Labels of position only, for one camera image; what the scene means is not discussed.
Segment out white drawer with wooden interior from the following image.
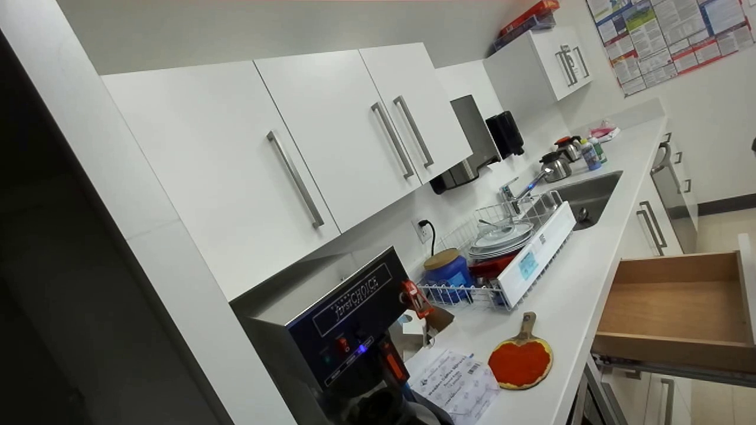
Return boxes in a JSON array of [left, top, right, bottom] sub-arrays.
[[590, 234, 756, 389]]

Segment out white plate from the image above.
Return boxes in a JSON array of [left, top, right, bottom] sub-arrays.
[[469, 221, 539, 261]]

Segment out white base cabinet door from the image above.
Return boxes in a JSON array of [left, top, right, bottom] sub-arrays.
[[616, 184, 669, 261], [634, 171, 682, 256]]

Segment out tall white side panel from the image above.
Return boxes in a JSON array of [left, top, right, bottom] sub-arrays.
[[0, 0, 297, 425]]

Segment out stainless steel dishwasher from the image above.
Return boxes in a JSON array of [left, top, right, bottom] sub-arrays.
[[648, 130, 701, 255]]

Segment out red table tennis paddle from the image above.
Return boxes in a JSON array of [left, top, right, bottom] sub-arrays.
[[488, 311, 556, 391]]

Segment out colourful wall poster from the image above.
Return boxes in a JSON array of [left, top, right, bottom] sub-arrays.
[[587, 0, 756, 102]]

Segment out white upper cabinet door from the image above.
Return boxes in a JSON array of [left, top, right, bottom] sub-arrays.
[[358, 39, 475, 189], [102, 59, 343, 301], [255, 46, 425, 234]]

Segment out white dish drainer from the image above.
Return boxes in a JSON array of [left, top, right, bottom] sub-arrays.
[[420, 200, 578, 314]]

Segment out pink red packet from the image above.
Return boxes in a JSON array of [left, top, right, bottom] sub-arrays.
[[589, 122, 622, 143]]

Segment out black wall dispenser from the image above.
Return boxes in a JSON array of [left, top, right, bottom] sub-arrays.
[[485, 108, 526, 161]]

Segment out steel faucet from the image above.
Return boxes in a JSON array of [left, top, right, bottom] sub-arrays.
[[496, 171, 549, 217]]

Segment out white printed paper sheet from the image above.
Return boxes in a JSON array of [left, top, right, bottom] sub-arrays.
[[405, 344, 503, 425]]

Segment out steel kitchen sink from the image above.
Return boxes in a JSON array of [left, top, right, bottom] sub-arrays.
[[542, 169, 626, 230]]

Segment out white drawer with steel handle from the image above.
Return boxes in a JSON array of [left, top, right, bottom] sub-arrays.
[[609, 372, 660, 425], [648, 374, 695, 425]]

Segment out red bowl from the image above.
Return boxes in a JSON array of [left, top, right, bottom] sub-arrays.
[[470, 252, 517, 282]]

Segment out clear glass bowl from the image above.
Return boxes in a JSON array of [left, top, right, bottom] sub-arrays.
[[475, 203, 526, 239]]

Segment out black built-in oven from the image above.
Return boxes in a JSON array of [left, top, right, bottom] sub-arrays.
[[564, 350, 625, 425]]

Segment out small bottle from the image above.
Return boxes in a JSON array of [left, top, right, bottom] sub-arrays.
[[582, 137, 609, 171]]

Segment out dark tall appliance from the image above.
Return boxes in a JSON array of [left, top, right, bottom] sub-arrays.
[[0, 25, 226, 425]]

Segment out blue container with cork lid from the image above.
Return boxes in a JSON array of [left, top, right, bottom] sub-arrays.
[[420, 245, 475, 289]]

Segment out red boxes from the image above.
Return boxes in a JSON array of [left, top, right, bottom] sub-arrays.
[[485, 0, 562, 59]]

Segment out brown cardboard piece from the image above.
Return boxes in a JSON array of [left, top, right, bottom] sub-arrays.
[[420, 301, 458, 332]]

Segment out white two-door wall cabinet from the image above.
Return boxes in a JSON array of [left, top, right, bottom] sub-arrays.
[[482, 23, 597, 122]]

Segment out silver pot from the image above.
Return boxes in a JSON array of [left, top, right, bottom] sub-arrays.
[[539, 149, 575, 184]]

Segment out small white box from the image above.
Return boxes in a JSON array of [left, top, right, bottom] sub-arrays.
[[393, 308, 433, 340]]

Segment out wall outlet with black plug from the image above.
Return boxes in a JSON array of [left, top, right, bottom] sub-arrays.
[[414, 217, 440, 256]]

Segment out coffee carafe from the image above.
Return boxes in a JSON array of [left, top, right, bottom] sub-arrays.
[[339, 385, 434, 425]]

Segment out black steel coffee machine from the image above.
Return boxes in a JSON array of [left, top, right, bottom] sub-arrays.
[[231, 242, 444, 425]]

